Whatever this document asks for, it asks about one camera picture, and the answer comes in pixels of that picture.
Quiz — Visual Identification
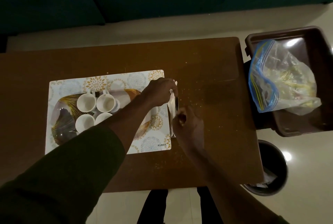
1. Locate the person's left forearm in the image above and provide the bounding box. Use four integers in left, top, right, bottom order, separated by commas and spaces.
0, 94, 156, 224

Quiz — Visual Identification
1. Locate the person's left hand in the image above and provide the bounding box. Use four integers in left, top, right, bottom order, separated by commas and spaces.
140, 77, 179, 107

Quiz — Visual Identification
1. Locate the person's right forearm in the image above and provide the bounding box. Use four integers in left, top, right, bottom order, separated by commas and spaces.
183, 142, 284, 224

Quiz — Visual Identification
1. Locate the black round dustbin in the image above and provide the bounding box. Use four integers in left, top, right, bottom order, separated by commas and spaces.
241, 140, 289, 197

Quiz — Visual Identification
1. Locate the person's left leg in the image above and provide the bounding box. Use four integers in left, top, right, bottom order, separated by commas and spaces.
137, 189, 169, 224

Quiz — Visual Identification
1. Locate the floral patterned placemat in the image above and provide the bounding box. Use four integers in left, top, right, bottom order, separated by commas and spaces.
45, 70, 172, 155

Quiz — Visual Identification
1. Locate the white ceramic cup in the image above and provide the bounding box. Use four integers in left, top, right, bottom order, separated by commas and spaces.
96, 90, 121, 112
76, 89, 98, 113
95, 112, 114, 127
75, 114, 96, 135

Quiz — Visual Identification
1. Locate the oval gold patterned tray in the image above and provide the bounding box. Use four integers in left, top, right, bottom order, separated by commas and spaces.
51, 89, 152, 146

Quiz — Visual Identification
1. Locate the person's right leg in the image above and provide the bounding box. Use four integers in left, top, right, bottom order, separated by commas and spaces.
196, 187, 221, 224

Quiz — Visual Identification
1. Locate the clear crumpled plastic bag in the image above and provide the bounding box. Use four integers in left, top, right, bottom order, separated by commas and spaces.
260, 40, 322, 116

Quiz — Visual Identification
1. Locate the person's leg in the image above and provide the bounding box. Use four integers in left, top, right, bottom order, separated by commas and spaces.
196, 187, 221, 224
137, 189, 169, 224

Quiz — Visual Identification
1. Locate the person's right hand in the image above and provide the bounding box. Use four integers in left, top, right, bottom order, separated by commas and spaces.
172, 105, 206, 154

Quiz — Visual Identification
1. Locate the blue sealed zip bag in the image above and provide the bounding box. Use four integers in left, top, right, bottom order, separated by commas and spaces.
248, 40, 280, 113

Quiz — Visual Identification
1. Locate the brown plastic tub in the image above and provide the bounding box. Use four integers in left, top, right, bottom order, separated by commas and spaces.
245, 26, 333, 138

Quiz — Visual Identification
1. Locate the crumpled paper waste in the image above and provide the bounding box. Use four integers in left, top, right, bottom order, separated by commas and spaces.
256, 167, 278, 188

